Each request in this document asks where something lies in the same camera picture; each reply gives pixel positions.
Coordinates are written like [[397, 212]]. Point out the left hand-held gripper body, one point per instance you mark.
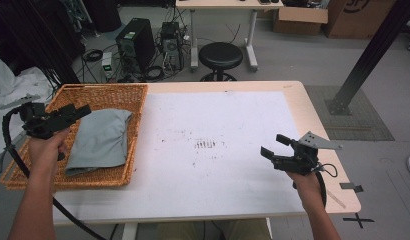
[[36, 121]]

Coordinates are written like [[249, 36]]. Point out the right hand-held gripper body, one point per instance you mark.
[[303, 161]]

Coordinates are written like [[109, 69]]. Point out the orange wicker basket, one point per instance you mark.
[[109, 96]]

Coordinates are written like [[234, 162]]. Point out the grey-green printed t-shirt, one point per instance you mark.
[[99, 140]]

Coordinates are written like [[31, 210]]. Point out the person's right hand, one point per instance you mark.
[[308, 190]]

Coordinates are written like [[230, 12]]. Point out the person's left hand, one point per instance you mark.
[[44, 155]]

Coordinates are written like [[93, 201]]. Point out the white cloth sheet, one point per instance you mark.
[[9, 83]]

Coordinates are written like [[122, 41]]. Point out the clear tape strip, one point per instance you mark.
[[336, 199]]

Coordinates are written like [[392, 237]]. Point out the black tape piece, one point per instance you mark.
[[349, 186]]

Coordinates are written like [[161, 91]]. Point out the white power unit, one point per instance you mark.
[[107, 65]]

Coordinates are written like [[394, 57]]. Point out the white table mat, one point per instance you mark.
[[209, 120]]

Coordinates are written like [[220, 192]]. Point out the grey floor mat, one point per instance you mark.
[[363, 123]]

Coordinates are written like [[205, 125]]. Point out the white table leg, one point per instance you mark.
[[268, 228], [128, 231]]

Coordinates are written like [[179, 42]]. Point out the person's khaki pants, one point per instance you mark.
[[243, 231]]

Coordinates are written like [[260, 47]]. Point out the dark curtain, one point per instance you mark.
[[33, 33]]

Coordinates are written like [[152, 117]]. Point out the large black computer tower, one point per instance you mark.
[[136, 43]]

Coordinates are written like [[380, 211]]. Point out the black round stool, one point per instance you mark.
[[220, 55]]

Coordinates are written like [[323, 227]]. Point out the small open computer tower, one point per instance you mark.
[[171, 45]]

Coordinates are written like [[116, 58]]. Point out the small open cardboard box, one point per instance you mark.
[[299, 20]]

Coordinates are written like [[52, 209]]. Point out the large cardboard box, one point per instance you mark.
[[356, 20]]

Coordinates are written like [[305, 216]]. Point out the white-legged wooden desk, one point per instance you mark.
[[226, 4]]

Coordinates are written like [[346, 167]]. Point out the black metal post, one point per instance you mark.
[[373, 53]]

